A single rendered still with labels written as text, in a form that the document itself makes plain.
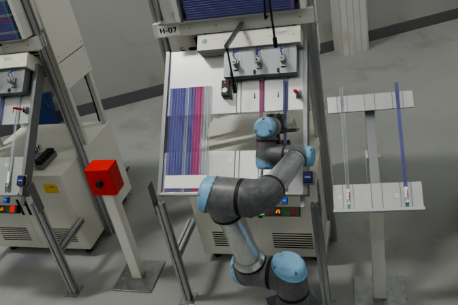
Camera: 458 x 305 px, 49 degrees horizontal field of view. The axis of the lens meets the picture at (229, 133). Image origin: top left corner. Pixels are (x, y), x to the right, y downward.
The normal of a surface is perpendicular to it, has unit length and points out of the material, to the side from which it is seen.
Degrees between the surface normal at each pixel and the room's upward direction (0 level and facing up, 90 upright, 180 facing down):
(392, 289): 0
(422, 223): 0
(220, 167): 46
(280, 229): 90
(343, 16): 90
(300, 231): 90
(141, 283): 0
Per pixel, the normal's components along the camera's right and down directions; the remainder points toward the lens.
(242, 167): -0.29, -0.23
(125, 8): 0.23, 0.43
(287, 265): -0.06, -0.85
